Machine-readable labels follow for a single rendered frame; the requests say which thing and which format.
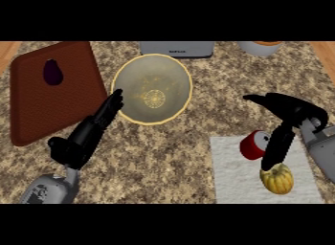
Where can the white placemat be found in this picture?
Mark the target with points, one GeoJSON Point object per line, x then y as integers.
{"type": "Point", "coordinates": [254, 178]}

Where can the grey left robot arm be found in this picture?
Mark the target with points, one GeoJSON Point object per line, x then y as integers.
{"type": "Point", "coordinates": [52, 189]}

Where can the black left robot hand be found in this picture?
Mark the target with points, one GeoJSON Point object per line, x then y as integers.
{"type": "Point", "coordinates": [83, 137]}

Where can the pale grey orange-topped container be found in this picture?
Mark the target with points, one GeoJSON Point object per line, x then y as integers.
{"type": "Point", "coordinates": [260, 48]}

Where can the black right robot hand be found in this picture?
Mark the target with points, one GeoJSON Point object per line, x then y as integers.
{"type": "Point", "coordinates": [287, 111]}

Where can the yellow squash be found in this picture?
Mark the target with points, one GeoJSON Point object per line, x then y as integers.
{"type": "Point", "coordinates": [278, 180]}

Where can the brown cutting board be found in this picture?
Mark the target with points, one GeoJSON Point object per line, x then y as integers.
{"type": "Point", "coordinates": [52, 95]}

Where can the yellow-rimmed grey bowl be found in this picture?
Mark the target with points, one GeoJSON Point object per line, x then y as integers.
{"type": "Point", "coordinates": [151, 89]}

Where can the grey appliance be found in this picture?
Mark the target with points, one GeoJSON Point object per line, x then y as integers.
{"type": "Point", "coordinates": [176, 48]}

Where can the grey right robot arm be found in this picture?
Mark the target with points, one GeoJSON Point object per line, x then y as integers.
{"type": "Point", "coordinates": [328, 150]}

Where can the dark purple eggplant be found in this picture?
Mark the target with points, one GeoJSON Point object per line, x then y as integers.
{"type": "Point", "coordinates": [53, 72]}

